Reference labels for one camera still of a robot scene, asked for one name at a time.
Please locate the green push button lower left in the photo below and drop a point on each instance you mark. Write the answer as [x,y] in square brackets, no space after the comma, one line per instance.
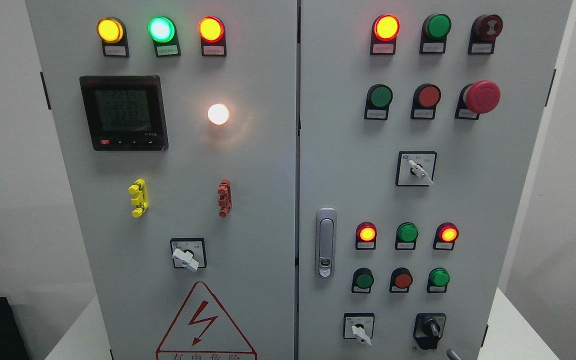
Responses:
[362,281]

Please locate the white selector switch left door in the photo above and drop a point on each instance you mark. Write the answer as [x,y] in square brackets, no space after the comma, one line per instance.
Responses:
[188,253]

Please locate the red emergency stop button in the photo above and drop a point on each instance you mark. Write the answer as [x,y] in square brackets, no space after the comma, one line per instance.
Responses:
[477,98]

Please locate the red push button lower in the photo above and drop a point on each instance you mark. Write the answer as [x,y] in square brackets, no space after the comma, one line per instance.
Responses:
[401,280]

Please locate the red terminal connector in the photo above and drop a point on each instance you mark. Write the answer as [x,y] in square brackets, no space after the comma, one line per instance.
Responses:
[225,200]

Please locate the black rotary knob switch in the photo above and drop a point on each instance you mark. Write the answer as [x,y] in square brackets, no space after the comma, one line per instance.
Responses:
[428,330]

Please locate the green push button lower right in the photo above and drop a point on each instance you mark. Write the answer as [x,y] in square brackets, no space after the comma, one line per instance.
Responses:
[437,281]

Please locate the white selector switch upper right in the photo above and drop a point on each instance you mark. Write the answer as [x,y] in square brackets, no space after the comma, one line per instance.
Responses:
[415,168]

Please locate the lit green indicator light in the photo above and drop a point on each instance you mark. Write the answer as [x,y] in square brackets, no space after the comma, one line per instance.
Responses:
[164,35]

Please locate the green indicator light lower middle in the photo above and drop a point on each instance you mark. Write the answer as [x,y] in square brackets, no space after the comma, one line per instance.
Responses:
[406,236]

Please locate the red push button upper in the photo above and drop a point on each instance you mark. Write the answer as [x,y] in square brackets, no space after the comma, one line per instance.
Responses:
[426,97]

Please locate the white lit indicator lamp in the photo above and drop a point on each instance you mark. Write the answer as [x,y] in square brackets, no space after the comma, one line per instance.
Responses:
[218,114]

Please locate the white selector switch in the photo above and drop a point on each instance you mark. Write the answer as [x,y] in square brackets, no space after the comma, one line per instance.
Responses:
[415,168]
[359,326]

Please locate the green indicator light top right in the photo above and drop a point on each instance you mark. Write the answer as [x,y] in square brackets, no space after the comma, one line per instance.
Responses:
[435,30]

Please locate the grey left cabinet door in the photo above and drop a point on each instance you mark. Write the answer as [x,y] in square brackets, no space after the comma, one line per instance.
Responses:
[250,254]

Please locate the red indicator light top right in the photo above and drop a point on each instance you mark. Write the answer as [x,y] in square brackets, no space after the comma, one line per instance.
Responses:
[385,30]

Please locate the yellow terminal connector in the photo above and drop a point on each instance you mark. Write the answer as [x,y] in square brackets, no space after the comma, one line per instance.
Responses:
[139,199]

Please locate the red indicator light left door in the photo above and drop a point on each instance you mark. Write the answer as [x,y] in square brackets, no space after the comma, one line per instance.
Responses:
[212,35]

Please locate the grey cabinet door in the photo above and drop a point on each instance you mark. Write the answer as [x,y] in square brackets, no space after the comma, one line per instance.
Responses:
[349,164]
[250,254]

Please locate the green push button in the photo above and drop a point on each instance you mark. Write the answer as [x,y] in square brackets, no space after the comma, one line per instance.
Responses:
[378,100]
[362,281]
[437,281]

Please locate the black digital power meter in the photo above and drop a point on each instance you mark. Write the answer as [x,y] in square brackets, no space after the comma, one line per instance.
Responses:
[125,113]

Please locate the green push button upper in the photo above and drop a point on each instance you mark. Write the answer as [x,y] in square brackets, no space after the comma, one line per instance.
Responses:
[378,100]

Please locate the silver door handle lock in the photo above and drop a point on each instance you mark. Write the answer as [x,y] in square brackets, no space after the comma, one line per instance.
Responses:
[325,233]

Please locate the red electric hazard sign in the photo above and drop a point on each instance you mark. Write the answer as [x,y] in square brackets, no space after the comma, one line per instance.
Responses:
[203,330]

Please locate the red indicator light lower right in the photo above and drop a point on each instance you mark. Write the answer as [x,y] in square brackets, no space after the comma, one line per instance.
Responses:
[445,236]

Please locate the white selector switch bottom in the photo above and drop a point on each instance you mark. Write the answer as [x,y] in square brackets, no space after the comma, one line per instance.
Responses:
[359,326]

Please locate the red buzzer alarm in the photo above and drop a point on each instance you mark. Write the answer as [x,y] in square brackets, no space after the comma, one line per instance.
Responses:
[484,31]

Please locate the red indicator light lower left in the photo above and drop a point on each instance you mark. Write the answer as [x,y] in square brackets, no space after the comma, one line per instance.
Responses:
[366,236]

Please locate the yellow indicator light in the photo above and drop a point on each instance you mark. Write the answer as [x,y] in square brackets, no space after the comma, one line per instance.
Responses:
[112,33]

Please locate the red push button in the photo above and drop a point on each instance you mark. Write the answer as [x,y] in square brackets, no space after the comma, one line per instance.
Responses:
[401,280]
[426,97]

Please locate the grey right cabinet door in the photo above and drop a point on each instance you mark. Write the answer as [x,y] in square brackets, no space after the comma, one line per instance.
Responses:
[349,164]

